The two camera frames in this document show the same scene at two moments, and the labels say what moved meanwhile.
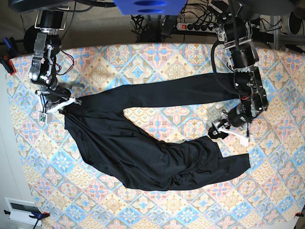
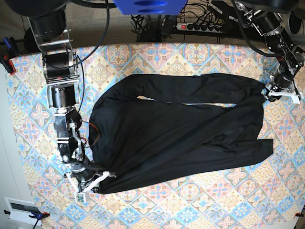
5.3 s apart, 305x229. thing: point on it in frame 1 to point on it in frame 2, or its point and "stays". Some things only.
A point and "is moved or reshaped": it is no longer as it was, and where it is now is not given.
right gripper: (236, 118) to (282, 80)
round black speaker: (29, 38) stays
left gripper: (54, 95) to (83, 173)
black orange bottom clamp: (36, 215) stays
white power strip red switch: (209, 28) stays
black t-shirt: (99, 122) is moved or reshaped
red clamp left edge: (12, 52) stays
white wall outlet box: (20, 210) stays
